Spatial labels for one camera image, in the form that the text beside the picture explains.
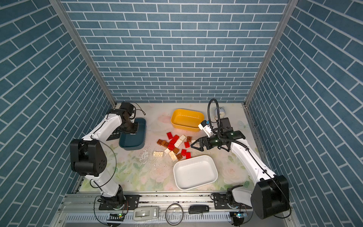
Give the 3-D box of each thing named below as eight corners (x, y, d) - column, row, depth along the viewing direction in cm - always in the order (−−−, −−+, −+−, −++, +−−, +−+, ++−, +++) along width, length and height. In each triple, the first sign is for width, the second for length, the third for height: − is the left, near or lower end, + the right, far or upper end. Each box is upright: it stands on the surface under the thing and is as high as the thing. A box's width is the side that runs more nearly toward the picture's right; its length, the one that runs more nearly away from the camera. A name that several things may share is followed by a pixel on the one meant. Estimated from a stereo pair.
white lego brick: (173, 145, 98) (173, 143, 96) (182, 135, 103) (182, 133, 102) (177, 147, 97) (176, 146, 95) (186, 137, 102) (186, 136, 100)
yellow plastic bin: (170, 132, 105) (170, 128, 101) (172, 112, 117) (172, 108, 114) (204, 132, 105) (205, 128, 101) (203, 113, 118) (203, 109, 114)
